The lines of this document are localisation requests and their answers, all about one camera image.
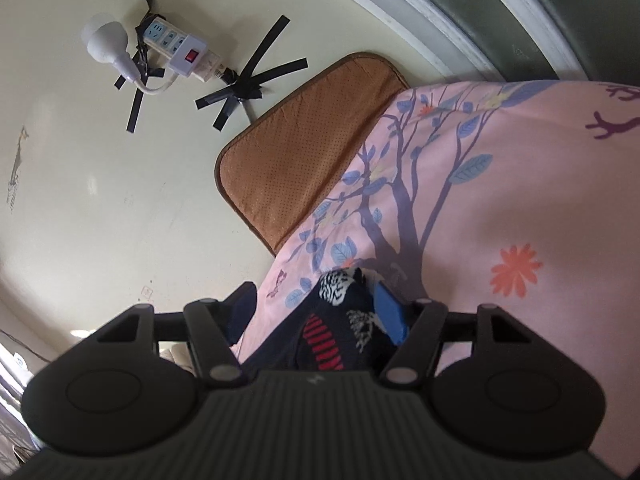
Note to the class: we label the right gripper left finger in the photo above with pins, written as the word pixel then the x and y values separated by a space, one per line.
pixel 236 312

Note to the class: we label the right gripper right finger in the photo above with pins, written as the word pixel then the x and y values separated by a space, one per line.
pixel 391 314

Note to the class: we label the navy red patterned sweater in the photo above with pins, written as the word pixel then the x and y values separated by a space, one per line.
pixel 334 328

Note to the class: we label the brown dotted cushion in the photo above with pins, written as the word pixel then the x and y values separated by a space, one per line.
pixel 276 171

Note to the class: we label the pink floral bed sheet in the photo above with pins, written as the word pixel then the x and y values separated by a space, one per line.
pixel 521 195

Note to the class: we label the black tape cross lower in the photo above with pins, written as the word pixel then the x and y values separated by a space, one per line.
pixel 246 85

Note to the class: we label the black tape cross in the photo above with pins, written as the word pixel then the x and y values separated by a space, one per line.
pixel 246 85
pixel 141 60

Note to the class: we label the black tape cross upper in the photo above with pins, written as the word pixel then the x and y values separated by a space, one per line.
pixel 141 60

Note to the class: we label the white power strip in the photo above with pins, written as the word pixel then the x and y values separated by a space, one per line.
pixel 186 55

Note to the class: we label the white bulb lamp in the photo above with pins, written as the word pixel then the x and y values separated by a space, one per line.
pixel 106 41

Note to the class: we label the pink wall sticker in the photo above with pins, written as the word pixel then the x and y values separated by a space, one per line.
pixel 146 292

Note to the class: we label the white window frame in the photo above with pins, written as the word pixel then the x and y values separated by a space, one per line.
pixel 514 40

